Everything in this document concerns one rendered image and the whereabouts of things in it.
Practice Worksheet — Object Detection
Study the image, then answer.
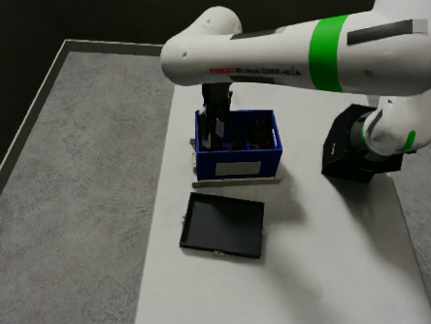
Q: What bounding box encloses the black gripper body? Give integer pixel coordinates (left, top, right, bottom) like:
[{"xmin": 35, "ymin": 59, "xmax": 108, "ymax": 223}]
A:
[{"xmin": 202, "ymin": 85, "xmax": 230, "ymax": 113}]

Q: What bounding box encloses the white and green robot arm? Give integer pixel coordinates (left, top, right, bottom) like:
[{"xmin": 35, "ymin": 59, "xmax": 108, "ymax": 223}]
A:
[{"xmin": 160, "ymin": 0, "xmax": 431, "ymax": 162}]

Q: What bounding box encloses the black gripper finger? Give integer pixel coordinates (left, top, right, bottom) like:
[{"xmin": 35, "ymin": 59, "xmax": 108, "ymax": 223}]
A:
[
  {"xmin": 196, "ymin": 104, "xmax": 218, "ymax": 148},
  {"xmin": 215, "ymin": 90, "xmax": 233, "ymax": 138}
]

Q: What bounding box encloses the blue crate with dividers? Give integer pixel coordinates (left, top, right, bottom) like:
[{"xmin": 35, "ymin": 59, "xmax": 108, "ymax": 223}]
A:
[{"xmin": 195, "ymin": 110, "xmax": 281, "ymax": 180}]

